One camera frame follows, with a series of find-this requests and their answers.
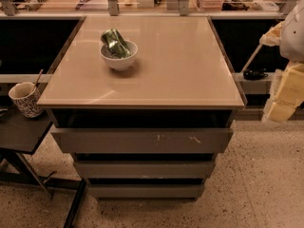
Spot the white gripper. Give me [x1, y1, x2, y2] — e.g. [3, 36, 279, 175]
[262, 61, 304, 124]

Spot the grey drawer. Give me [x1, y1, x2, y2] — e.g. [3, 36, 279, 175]
[74, 161, 215, 179]
[87, 184, 204, 199]
[50, 127, 233, 154]

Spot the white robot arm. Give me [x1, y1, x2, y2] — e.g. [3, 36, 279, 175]
[259, 0, 304, 124]

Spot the grey drawer cabinet glass top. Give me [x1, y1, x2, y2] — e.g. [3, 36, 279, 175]
[36, 15, 248, 202]

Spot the grey bottom drawer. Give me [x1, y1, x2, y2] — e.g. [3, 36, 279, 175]
[87, 184, 204, 199]

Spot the grey top drawer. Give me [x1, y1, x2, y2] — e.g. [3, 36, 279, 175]
[50, 127, 233, 154]

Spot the small black object on ledge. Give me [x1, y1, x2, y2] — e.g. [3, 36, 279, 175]
[243, 69, 268, 81]

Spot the white ceramic bowl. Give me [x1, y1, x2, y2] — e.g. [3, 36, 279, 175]
[100, 40, 138, 71]

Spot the green metal can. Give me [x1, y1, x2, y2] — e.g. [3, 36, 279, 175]
[101, 28, 132, 59]

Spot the wooden stick in mug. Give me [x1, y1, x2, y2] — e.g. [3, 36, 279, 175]
[30, 69, 44, 93]

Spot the patterned white mug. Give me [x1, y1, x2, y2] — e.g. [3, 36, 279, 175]
[9, 82, 45, 118]

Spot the dark side table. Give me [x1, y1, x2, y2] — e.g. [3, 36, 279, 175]
[0, 106, 86, 228]

